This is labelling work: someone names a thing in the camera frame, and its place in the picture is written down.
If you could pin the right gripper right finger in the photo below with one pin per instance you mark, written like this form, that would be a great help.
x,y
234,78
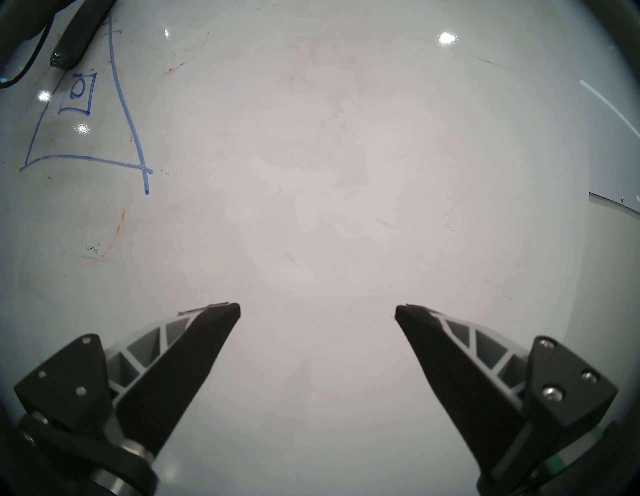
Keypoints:
x,y
465,390

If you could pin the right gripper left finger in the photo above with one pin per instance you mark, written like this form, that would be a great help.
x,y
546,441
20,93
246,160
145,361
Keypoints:
x,y
165,390

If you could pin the dark grey whiteboard eraser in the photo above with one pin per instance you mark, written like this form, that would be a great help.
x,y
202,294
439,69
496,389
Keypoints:
x,y
75,35

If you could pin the white whiteboard table surface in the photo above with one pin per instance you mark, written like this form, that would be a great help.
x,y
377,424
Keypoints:
x,y
325,175

